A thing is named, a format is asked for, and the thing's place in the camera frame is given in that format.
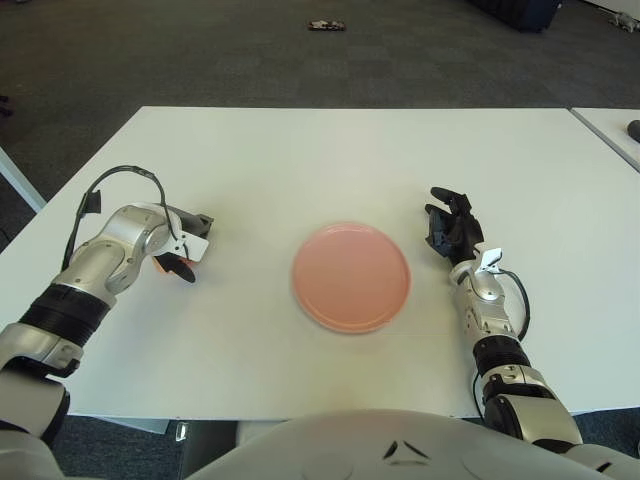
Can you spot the pink round plate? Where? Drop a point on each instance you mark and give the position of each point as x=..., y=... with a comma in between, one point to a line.
x=350, y=277

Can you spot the small grey toy robot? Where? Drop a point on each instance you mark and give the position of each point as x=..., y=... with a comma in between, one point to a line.
x=625, y=20

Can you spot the red apple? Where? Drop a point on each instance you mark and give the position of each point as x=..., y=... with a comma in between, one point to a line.
x=159, y=266

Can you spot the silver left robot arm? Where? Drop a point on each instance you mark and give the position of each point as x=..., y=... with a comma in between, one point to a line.
x=115, y=245

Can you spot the dark blue bag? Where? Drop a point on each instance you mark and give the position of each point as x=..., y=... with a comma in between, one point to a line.
x=525, y=15

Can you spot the grey robot torso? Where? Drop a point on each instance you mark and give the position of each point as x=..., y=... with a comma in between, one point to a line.
x=350, y=445

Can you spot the small dark floor object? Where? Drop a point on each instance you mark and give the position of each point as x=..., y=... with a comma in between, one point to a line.
x=326, y=25

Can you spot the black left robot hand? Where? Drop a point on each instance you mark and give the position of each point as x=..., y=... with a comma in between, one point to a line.
x=192, y=225

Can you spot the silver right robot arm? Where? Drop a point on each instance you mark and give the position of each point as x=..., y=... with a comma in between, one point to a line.
x=492, y=320

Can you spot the white table leg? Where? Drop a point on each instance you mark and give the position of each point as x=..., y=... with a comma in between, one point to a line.
x=20, y=182

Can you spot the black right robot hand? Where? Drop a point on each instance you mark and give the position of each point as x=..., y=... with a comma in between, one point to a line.
x=462, y=232

